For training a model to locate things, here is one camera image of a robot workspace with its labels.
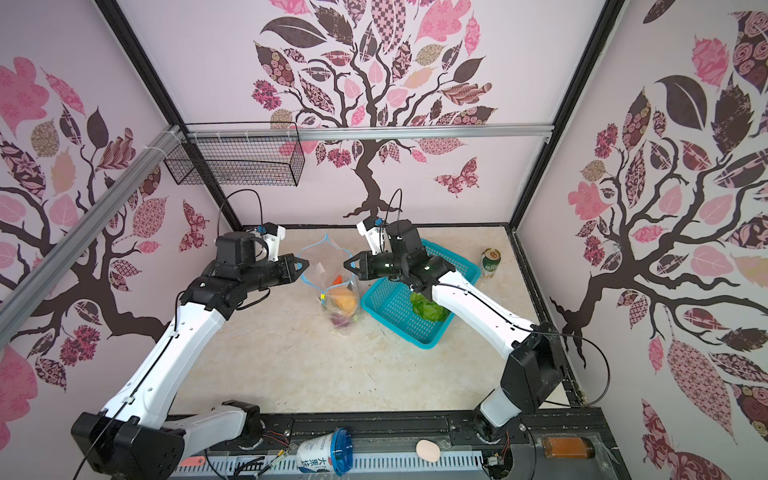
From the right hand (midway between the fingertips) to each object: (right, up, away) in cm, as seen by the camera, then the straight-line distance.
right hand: (345, 261), depth 72 cm
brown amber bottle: (+55, -46, 0) cm, 71 cm away
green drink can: (+44, -1, +26) cm, 51 cm away
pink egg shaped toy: (+20, -45, -2) cm, 50 cm away
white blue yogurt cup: (-3, -42, -7) cm, 43 cm away
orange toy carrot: (-6, -7, +23) cm, 25 cm away
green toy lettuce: (+23, -15, +20) cm, 34 cm away
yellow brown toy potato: (-2, -10, +9) cm, 14 cm away
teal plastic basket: (+10, -14, +26) cm, 31 cm away
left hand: (-10, -2, +2) cm, 10 cm away
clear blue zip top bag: (-9, 0, +17) cm, 19 cm away
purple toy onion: (-4, -17, +12) cm, 22 cm away
